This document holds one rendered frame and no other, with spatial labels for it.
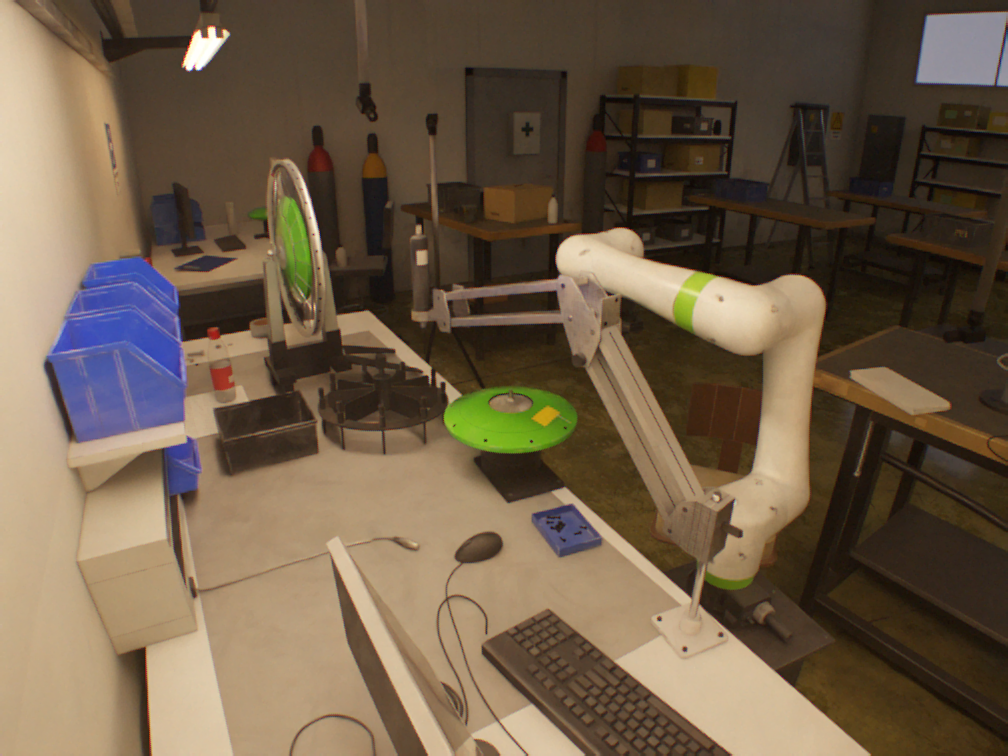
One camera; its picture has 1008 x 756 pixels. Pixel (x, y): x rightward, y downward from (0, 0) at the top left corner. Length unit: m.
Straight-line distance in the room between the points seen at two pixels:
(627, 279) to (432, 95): 5.10
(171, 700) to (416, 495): 0.66
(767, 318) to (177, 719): 1.14
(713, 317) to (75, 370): 1.09
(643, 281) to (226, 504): 1.04
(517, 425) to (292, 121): 4.77
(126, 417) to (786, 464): 1.26
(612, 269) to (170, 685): 1.09
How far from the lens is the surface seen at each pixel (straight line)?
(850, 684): 2.47
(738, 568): 1.30
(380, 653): 0.66
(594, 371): 1.01
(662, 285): 1.19
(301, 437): 1.61
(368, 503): 1.43
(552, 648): 1.07
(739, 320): 1.09
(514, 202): 4.32
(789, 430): 1.32
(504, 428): 1.35
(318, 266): 1.65
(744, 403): 2.14
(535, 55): 6.75
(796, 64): 9.60
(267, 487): 1.55
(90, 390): 1.20
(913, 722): 2.46
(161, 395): 1.20
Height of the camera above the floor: 1.74
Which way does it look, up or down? 24 degrees down
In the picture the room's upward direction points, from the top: straight up
